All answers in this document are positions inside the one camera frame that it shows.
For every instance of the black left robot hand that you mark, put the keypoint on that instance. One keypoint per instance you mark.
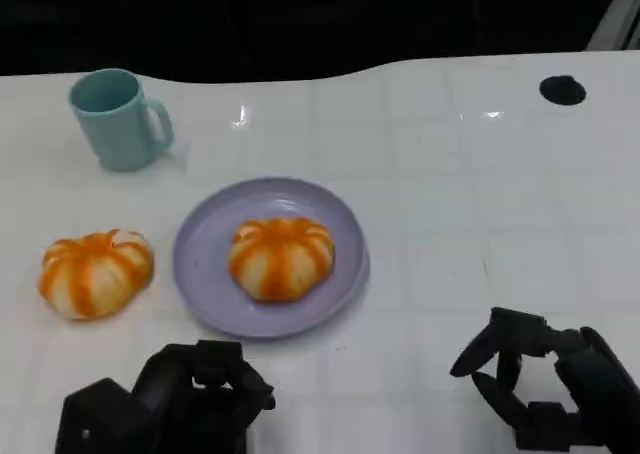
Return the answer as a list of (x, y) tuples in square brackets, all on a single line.
[(190, 414)]

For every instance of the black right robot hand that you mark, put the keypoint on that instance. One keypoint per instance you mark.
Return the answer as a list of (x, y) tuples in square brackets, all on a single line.
[(600, 394)]

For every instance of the orange and white bread roll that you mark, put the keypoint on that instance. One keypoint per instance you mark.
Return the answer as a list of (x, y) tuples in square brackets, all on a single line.
[(95, 276), (280, 261)]

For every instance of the lilac plate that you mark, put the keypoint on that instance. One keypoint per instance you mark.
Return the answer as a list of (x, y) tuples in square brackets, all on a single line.
[(210, 274)]

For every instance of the pale green mug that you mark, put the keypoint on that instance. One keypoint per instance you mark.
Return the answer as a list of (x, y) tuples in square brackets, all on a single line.
[(117, 136)]

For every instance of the black table grommet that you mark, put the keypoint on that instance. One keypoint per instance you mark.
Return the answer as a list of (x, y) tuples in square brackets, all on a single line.
[(562, 90)]

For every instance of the black backdrop cloth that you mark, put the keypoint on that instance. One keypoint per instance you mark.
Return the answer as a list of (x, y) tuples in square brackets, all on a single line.
[(300, 19)]

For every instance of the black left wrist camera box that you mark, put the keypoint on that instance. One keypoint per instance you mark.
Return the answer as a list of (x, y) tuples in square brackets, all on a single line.
[(92, 421)]

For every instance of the white slanted post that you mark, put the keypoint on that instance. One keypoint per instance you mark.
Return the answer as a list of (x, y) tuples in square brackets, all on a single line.
[(617, 24)]

